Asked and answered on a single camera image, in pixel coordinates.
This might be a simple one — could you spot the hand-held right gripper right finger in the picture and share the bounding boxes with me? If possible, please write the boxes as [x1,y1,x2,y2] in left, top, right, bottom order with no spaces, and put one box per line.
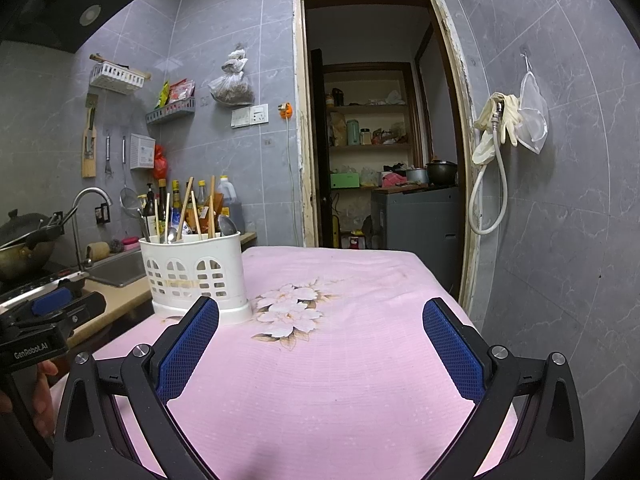
[422,297,586,480]

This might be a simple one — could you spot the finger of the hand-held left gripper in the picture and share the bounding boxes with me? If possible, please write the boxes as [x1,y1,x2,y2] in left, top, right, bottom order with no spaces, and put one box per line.
[31,280,90,317]
[47,294,107,333]

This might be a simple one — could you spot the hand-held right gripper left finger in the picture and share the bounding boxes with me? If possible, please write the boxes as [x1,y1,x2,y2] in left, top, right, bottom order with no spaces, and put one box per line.
[52,296,220,480]

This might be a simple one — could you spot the white plastic utensil holder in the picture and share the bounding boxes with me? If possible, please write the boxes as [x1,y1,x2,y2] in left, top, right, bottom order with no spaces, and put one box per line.
[138,231,253,326]

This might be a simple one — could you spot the person's left hand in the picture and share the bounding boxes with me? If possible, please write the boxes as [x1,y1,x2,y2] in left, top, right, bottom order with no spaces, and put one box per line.
[32,362,60,438]

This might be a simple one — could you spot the steel sink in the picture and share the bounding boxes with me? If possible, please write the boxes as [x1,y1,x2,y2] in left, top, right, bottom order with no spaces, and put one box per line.
[85,245,151,288]

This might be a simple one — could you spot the dark wok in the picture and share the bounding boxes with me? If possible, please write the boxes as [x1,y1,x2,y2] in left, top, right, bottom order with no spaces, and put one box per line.
[0,208,66,281]

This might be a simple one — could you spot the metal faucet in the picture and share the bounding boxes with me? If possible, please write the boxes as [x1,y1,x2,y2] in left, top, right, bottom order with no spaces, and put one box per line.
[70,186,114,267]

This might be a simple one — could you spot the metal mesh skimmer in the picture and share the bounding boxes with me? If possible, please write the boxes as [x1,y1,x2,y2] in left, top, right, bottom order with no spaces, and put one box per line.
[119,135,138,209]

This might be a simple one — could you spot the pink floral tablecloth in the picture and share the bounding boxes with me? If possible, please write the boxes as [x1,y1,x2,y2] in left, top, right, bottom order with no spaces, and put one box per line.
[50,246,521,480]

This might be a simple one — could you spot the grey cabinet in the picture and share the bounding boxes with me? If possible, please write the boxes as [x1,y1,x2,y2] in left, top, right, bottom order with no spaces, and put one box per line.
[371,186,460,281]

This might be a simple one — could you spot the row of sauce bottles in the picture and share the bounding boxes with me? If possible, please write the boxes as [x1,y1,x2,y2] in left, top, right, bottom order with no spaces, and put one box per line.
[139,175,246,241]

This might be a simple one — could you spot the black pot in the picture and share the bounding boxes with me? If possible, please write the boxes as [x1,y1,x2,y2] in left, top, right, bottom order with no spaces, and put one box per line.
[426,160,458,185]

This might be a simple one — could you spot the red seasoning packet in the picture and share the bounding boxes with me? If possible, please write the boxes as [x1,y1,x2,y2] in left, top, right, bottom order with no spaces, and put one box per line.
[169,79,195,103]

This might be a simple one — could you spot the cream rubber gloves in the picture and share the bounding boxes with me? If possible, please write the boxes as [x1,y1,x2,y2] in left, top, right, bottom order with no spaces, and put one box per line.
[472,92,523,166]

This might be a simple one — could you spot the wooden stick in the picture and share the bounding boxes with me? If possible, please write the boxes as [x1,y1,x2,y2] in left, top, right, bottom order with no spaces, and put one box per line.
[90,53,152,81]

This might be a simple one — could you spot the white mesh bag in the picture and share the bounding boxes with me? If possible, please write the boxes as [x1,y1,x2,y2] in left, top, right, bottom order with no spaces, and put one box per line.
[517,71,549,155]

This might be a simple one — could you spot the wooden pantry shelf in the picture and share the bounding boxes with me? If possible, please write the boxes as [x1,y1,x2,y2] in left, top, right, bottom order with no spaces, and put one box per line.
[320,62,416,191]

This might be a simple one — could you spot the hanging clear plastic bag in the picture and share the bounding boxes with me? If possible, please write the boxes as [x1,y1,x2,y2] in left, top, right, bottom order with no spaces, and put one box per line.
[207,48,256,107]

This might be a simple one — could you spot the black range hood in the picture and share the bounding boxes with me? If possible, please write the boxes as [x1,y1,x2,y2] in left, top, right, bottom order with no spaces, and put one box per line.
[0,0,148,56]

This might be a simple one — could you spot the wooden wall knife rack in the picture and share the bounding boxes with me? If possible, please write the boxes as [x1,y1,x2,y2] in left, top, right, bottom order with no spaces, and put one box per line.
[81,92,99,179]

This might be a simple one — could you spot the white wall box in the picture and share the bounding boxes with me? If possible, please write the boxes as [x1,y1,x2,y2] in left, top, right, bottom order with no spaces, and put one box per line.
[130,133,157,169]

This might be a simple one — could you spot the white hose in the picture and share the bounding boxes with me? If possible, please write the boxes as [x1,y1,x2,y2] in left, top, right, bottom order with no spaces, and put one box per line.
[467,100,509,236]

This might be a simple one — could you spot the grey wall shelf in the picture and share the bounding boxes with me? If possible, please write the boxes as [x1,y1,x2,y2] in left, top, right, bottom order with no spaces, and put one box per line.
[145,97,196,126]

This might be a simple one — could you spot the white wall basket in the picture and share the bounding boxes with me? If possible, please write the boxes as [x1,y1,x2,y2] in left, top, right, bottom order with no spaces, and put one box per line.
[89,61,146,95]

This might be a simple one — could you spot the white wall switch panel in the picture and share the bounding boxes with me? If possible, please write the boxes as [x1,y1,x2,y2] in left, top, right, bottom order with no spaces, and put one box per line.
[231,103,269,129]

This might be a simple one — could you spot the wooden door frame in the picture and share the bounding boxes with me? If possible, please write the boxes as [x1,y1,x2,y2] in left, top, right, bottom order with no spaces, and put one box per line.
[292,0,483,316]

